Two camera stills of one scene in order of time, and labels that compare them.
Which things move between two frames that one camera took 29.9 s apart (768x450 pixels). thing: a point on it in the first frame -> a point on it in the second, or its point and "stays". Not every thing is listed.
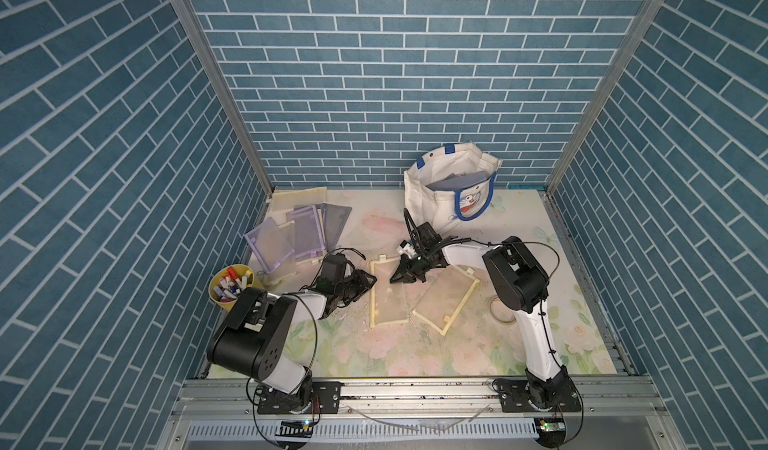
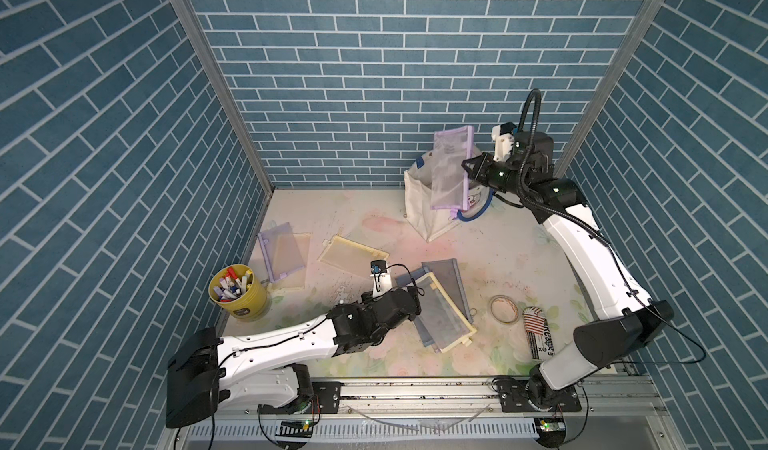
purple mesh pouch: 308,234 -> 449,184
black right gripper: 404,271 -> 483,165
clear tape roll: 500,311 stays
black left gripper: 361,284 -> 415,304
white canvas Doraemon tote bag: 449,183 stays
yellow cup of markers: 227,284 stays
